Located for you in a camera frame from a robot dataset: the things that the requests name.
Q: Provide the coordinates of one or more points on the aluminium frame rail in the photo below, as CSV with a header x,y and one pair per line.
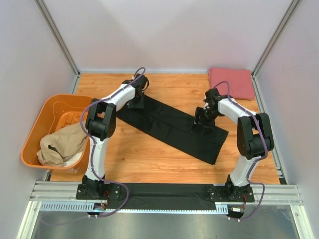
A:
x,y
61,196

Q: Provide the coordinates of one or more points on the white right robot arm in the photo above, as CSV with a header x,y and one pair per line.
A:
x,y
254,136

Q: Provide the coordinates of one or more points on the left aluminium corner post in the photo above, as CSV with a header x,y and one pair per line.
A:
x,y
56,34

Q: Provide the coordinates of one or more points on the beige t shirt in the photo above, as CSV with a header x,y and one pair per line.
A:
x,y
61,148

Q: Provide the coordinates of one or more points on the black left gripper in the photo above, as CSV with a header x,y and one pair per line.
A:
x,y
139,105

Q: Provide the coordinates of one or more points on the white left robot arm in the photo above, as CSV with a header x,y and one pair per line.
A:
x,y
100,126

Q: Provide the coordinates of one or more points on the right aluminium corner post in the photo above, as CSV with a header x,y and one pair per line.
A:
x,y
294,4

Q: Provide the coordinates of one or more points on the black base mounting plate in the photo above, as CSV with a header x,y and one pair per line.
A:
x,y
164,197

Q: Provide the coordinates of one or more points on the aluminium corner post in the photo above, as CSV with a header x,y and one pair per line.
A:
x,y
294,4
56,34

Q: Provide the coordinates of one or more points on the black t shirt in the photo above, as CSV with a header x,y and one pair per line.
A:
x,y
175,128

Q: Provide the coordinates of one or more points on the orange plastic basket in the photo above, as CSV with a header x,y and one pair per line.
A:
x,y
57,112

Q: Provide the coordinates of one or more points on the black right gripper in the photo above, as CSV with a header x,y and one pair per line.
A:
x,y
198,113

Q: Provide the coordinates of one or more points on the folded red t shirt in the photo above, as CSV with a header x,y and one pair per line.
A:
x,y
240,81

